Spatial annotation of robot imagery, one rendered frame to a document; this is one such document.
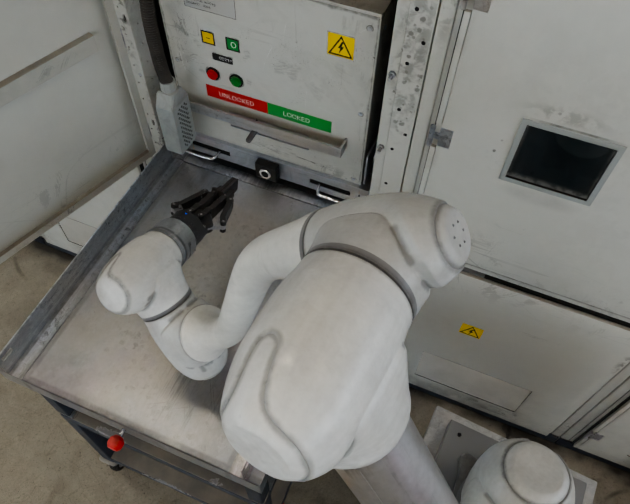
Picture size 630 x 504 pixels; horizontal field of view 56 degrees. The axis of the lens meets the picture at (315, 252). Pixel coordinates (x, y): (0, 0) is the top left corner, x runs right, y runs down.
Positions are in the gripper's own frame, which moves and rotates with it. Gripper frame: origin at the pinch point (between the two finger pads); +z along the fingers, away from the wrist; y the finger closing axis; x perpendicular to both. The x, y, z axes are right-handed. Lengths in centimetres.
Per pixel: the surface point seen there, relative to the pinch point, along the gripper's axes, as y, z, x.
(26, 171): -45.5, -10.8, -5.8
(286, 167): 4.7, 23.1, -3.5
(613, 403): 108, 38, -53
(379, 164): 29.0, 15.8, 9.0
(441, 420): 60, -10, -33
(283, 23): 4.5, 10.5, 35.0
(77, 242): -83, 44, -76
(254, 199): -1.0, 18.2, -12.6
